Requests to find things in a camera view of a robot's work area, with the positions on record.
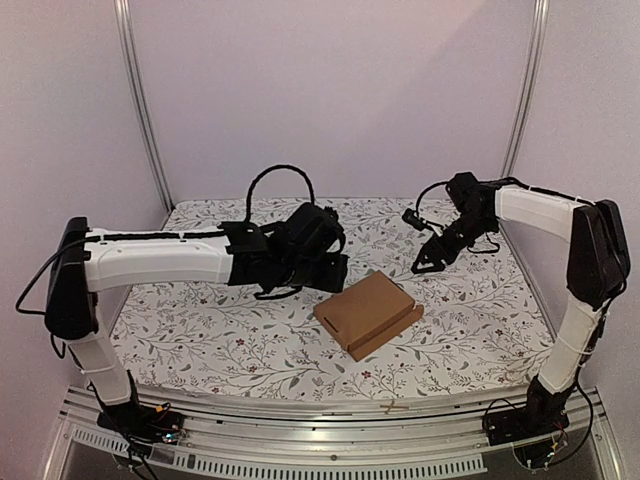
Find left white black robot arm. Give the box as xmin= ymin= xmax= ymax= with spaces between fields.
xmin=27 ymin=202 xmax=348 ymax=434

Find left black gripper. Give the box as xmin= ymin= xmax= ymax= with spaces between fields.
xmin=277 ymin=253 xmax=348 ymax=294

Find left aluminium frame post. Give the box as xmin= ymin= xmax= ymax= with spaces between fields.
xmin=114 ymin=0 xmax=175 ymax=213

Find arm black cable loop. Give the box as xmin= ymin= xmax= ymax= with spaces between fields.
xmin=244 ymin=165 xmax=316 ymax=226
xmin=414 ymin=180 xmax=501 ymax=256

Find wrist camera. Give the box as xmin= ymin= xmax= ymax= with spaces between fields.
xmin=322 ymin=206 xmax=342 ymax=229
xmin=402 ymin=208 xmax=444 ymax=232

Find aluminium frame post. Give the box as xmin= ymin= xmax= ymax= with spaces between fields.
xmin=114 ymin=0 xmax=175 ymax=213
xmin=500 ymin=0 xmax=550 ymax=177

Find brown cardboard paper box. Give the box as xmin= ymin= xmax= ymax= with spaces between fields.
xmin=313 ymin=271 xmax=424 ymax=362

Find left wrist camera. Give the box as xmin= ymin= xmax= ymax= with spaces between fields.
xmin=322 ymin=206 xmax=342 ymax=229

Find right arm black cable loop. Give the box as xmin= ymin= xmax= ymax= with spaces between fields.
xmin=414 ymin=180 xmax=501 ymax=256

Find aluminium front rail base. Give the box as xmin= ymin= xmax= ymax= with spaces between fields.
xmin=42 ymin=387 xmax=628 ymax=479

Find right aluminium frame post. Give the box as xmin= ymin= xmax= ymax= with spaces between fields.
xmin=500 ymin=0 xmax=550 ymax=177

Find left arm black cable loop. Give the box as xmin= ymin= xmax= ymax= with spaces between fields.
xmin=244 ymin=165 xmax=316 ymax=226

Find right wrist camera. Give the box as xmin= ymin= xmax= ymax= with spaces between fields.
xmin=402 ymin=208 xmax=444 ymax=232

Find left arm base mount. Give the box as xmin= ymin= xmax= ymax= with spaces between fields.
xmin=97 ymin=401 xmax=186 ymax=444

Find floral patterned table cloth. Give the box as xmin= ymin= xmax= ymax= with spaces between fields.
xmin=111 ymin=198 xmax=552 ymax=401

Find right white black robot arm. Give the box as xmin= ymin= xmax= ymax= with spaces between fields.
xmin=402 ymin=172 xmax=631 ymax=397

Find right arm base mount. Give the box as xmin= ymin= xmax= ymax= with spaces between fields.
xmin=481 ymin=398 xmax=570 ymax=446

